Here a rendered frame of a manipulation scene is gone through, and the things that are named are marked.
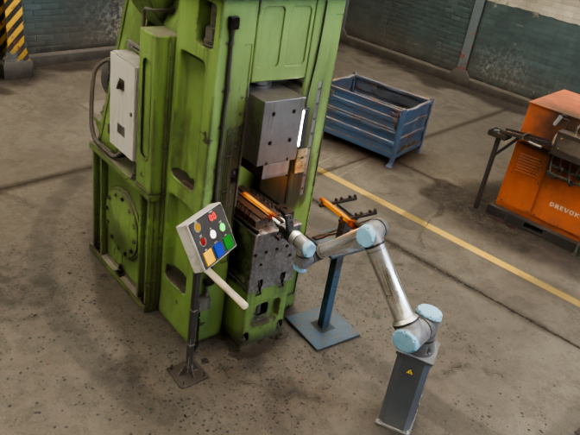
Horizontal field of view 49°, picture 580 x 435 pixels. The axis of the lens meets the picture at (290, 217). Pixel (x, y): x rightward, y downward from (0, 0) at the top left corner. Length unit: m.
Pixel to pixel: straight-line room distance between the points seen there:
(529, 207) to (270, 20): 4.09
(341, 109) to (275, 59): 4.11
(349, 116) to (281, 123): 4.05
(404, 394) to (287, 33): 2.21
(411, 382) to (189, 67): 2.25
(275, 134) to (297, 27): 0.62
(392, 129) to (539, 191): 1.79
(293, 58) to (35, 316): 2.47
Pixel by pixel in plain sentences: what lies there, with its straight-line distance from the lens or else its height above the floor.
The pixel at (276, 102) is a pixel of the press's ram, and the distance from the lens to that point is 3.63.
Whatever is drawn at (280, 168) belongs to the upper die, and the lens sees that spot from 3.86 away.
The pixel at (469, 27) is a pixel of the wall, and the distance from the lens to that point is 11.48.
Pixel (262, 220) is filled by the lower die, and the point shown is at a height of 0.97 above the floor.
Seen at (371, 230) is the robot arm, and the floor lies 1.30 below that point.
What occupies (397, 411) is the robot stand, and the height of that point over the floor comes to 0.16.
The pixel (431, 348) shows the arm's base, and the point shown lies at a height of 0.65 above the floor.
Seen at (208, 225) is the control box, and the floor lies 1.14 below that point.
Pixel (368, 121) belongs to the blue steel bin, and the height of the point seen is 0.44.
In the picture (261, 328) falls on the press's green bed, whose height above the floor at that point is 0.11.
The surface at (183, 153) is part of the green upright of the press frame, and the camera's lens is 4.01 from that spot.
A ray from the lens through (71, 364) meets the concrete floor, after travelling 4.33.
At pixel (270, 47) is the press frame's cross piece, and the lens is 3.68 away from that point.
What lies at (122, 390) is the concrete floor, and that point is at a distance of 4.14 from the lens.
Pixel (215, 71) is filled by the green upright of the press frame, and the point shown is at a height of 1.91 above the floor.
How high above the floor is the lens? 2.94
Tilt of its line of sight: 29 degrees down
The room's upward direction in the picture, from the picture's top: 9 degrees clockwise
